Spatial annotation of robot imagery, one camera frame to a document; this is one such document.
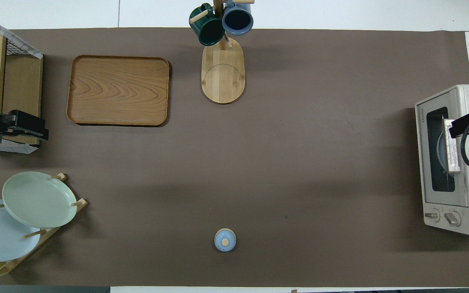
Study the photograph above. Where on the brown table mat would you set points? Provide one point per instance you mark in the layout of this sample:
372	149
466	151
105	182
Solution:
299	162

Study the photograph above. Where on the wooden mug tree stand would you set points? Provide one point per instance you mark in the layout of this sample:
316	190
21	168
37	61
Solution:
222	77

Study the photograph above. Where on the wooden plate rack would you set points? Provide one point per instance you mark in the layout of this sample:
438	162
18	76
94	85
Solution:
80	202

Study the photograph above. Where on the small blue lidded jar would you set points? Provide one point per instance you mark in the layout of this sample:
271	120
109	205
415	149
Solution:
225	240

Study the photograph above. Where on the toaster oven glass door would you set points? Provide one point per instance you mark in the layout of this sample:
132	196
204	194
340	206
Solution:
422	162

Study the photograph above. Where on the blue mug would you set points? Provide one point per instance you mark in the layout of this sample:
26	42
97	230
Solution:
237	20

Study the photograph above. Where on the dark green mug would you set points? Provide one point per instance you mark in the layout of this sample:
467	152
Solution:
210	31

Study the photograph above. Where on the grey oven knob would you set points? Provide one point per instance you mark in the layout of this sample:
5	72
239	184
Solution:
432	215
452	218

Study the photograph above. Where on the wooden serving tray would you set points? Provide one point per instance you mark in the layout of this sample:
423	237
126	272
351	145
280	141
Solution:
118	91

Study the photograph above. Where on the pale green plate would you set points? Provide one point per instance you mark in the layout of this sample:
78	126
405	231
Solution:
39	199

